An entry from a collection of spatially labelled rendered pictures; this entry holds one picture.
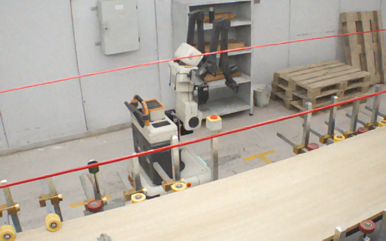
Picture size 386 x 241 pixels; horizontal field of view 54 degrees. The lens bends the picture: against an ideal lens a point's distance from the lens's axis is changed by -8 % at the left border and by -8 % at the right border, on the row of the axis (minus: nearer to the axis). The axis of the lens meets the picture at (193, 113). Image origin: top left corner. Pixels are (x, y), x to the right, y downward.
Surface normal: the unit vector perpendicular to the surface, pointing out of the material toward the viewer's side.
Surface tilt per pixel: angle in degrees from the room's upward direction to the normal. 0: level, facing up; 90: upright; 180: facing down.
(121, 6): 90
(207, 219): 0
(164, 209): 0
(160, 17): 90
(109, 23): 90
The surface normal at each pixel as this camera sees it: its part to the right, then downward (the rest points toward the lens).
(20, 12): 0.42, 0.36
